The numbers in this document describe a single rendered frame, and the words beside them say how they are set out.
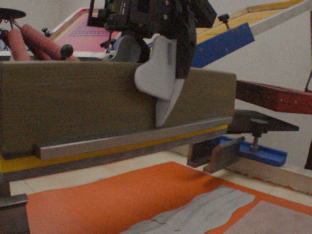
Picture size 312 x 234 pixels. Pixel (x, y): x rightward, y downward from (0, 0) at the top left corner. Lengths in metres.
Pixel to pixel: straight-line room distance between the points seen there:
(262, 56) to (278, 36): 0.24
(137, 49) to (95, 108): 0.10
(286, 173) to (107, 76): 0.37
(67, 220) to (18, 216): 0.10
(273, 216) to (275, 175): 0.13
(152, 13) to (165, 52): 0.04
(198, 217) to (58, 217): 0.18
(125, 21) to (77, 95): 0.08
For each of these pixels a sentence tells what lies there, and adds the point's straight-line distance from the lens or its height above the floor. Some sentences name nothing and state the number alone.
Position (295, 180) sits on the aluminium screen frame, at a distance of 0.53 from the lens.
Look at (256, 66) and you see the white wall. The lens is 2.42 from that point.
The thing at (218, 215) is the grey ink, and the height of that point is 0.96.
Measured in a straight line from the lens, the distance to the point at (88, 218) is 0.36.
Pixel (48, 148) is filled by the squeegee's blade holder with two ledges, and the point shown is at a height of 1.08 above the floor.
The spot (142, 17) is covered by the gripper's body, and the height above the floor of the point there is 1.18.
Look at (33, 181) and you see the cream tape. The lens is 0.45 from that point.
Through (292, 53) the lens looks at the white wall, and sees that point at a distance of 2.32.
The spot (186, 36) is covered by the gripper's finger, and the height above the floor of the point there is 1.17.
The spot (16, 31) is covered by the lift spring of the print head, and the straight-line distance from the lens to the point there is 0.94.
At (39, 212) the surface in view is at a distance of 0.36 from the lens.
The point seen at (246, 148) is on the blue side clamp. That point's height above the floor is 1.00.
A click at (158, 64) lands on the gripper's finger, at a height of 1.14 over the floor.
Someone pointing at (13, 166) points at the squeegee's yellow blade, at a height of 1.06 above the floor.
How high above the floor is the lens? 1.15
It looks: 11 degrees down
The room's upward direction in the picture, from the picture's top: 6 degrees clockwise
